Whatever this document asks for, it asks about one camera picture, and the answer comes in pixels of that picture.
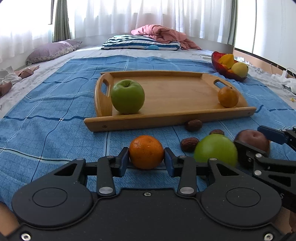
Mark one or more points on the red glass fruit bowl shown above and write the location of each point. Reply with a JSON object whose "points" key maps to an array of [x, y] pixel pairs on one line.
{"points": [[220, 69]]}

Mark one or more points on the purple pillow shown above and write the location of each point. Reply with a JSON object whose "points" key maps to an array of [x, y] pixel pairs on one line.
{"points": [[52, 51]]}

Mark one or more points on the wooden serving tray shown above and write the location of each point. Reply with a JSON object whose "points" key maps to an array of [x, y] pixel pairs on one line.
{"points": [[171, 98]]}

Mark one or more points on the white sheer curtain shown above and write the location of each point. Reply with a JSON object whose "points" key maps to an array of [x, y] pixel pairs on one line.
{"points": [[26, 25]]}

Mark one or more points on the blue checked blanket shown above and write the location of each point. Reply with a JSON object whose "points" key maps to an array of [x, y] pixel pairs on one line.
{"points": [[46, 128]]}

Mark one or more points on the green drape curtain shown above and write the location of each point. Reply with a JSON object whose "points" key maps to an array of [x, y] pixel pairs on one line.
{"points": [[61, 23]]}

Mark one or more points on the small orange on tray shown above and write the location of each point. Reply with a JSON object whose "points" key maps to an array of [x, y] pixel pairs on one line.
{"points": [[228, 97]]}

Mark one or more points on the yellow pear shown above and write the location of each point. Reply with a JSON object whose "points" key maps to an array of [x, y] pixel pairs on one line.
{"points": [[240, 69]]}

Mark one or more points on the striped blue white pillow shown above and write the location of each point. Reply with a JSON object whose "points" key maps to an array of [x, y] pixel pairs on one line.
{"points": [[138, 42]]}

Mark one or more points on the large green apple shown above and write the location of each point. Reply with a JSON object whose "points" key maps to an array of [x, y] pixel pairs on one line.
{"points": [[127, 96]]}

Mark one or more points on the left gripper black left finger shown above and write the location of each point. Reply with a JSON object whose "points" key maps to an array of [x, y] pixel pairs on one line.
{"points": [[104, 169]]}

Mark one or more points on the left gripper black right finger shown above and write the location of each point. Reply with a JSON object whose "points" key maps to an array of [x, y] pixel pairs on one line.
{"points": [[187, 169]]}

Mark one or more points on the small clothes pile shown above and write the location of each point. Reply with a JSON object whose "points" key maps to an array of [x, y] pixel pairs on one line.
{"points": [[9, 77]]}

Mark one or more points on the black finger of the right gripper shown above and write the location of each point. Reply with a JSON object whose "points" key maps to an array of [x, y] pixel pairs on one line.
{"points": [[268, 170], [284, 136]]}

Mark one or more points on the orange mandarin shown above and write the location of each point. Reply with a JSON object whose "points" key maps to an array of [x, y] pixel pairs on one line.
{"points": [[146, 152]]}

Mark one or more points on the yellow starfruit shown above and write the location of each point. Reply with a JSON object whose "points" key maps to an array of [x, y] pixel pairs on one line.
{"points": [[227, 59]]}

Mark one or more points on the dark red apple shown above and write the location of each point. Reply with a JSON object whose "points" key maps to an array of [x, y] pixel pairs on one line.
{"points": [[254, 138]]}

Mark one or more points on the dried red date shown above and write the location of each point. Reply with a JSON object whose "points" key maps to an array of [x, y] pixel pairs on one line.
{"points": [[189, 144], [217, 131], [193, 125]]}

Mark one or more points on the pink crumpled quilt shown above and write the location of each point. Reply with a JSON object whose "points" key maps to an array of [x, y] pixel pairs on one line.
{"points": [[165, 35]]}

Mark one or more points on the white bed sheet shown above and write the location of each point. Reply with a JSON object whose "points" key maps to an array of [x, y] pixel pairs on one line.
{"points": [[34, 76]]}

